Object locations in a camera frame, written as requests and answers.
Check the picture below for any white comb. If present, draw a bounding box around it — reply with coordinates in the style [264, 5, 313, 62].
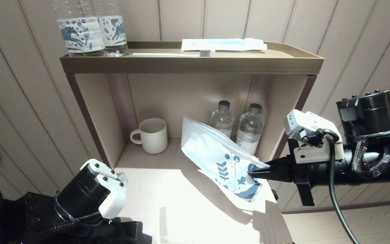
[159, 207, 168, 244]

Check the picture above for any white floral zip pouch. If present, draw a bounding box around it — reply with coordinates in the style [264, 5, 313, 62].
[181, 116, 270, 203]

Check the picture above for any small clear water bottle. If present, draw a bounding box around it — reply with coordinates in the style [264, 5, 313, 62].
[211, 100, 235, 138]
[236, 103, 265, 156]

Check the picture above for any white ribbed mug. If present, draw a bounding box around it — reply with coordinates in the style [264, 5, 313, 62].
[130, 118, 168, 155]

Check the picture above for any beige wooden shelf cabinet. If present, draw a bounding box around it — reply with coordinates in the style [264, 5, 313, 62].
[66, 73, 317, 173]

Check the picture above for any white wrapped blue toothbrush pack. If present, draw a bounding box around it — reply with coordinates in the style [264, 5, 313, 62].
[181, 38, 268, 52]

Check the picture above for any brown metal shelf tray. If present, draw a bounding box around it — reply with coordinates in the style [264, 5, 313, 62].
[59, 41, 326, 74]

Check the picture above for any white toothbrush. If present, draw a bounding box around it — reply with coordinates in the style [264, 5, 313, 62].
[131, 50, 212, 57]

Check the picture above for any large bottle blue deer label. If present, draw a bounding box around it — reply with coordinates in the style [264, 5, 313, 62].
[92, 0, 129, 56]
[51, 0, 107, 57]

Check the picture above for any black right camera cable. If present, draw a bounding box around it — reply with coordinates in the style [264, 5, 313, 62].
[302, 129, 360, 244]

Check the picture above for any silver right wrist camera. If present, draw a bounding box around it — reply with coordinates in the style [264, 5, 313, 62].
[284, 109, 344, 164]

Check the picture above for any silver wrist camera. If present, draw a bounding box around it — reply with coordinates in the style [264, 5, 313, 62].
[284, 109, 344, 164]
[115, 172, 129, 186]

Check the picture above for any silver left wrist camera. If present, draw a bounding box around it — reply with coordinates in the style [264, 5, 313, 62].
[115, 172, 129, 186]

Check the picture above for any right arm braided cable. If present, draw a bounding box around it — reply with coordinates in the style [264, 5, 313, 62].
[352, 137, 390, 180]

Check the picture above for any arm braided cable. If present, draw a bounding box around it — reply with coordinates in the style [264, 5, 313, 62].
[26, 210, 104, 243]
[352, 137, 390, 180]

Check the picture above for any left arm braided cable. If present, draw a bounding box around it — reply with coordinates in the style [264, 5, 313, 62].
[26, 210, 104, 243]

